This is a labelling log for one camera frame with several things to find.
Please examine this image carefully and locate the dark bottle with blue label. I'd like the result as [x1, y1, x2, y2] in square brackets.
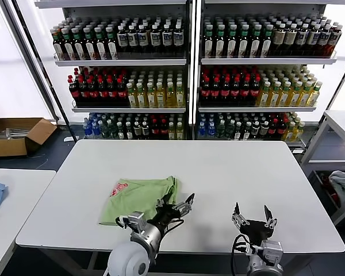
[296, 23, 310, 55]
[117, 24, 128, 53]
[306, 24, 320, 55]
[150, 23, 162, 53]
[172, 22, 185, 53]
[127, 24, 139, 53]
[161, 23, 173, 53]
[317, 24, 331, 56]
[138, 24, 150, 53]

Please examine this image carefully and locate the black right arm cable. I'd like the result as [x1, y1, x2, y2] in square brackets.
[231, 232, 260, 276]

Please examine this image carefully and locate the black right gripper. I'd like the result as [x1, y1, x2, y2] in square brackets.
[231, 202, 278, 246]

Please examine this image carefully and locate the dark bottle with beige label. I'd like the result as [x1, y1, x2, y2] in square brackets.
[286, 23, 299, 55]
[273, 23, 288, 56]

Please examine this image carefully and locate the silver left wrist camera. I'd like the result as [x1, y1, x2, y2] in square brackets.
[122, 210, 148, 231]

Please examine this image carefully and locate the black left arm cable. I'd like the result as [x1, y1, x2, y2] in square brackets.
[114, 215, 135, 230]

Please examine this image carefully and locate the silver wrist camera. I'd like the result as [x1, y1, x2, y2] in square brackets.
[258, 240, 285, 265]
[122, 210, 148, 231]

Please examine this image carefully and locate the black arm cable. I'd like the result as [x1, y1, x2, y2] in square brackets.
[114, 215, 135, 230]
[231, 232, 260, 276]

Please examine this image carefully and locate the clear plastic packaging bundle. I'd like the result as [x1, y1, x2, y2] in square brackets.
[4, 126, 28, 141]

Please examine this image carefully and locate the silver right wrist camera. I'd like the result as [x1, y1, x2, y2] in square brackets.
[258, 240, 285, 265]

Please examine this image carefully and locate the grey framed side table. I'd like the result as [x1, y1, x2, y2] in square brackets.
[300, 110, 345, 225]

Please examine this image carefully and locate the white metal shelf rack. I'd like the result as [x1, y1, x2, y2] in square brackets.
[34, 0, 196, 142]
[195, 0, 339, 146]

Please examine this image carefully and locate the red tea bottle white label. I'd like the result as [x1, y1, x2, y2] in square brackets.
[327, 24, 343, 57]

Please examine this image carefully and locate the white side table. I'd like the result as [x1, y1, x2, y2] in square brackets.
[0, 168, 57, 276]

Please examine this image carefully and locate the red object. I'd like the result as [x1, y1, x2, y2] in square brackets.
[319, 171, 340, 204]

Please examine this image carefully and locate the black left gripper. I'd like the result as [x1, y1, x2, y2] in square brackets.
[147, 191, 196, 231]

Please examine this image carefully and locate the light green polo shirt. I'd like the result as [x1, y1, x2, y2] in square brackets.
[97, 175, 181, 228]

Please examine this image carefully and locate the open cardboard box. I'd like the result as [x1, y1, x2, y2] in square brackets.
[0, 117, 58, 158]

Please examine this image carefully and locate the green-capped dark drink bottle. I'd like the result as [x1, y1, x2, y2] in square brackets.
[204, 24, 215, 57]
[215, 24, 227, 57]
[250, 24, 262, 57]
[261, 24, 274, 57]
[239, 24, 250, 57]
[105, 25, 118, 60]
[52, 27, 64, 60]
[71, 26, 86, 60]
[93, 25, 107, 60]
[60, 27, 75, 60]
[227, 24, 239, 57]
[82, 26, 96, 60]

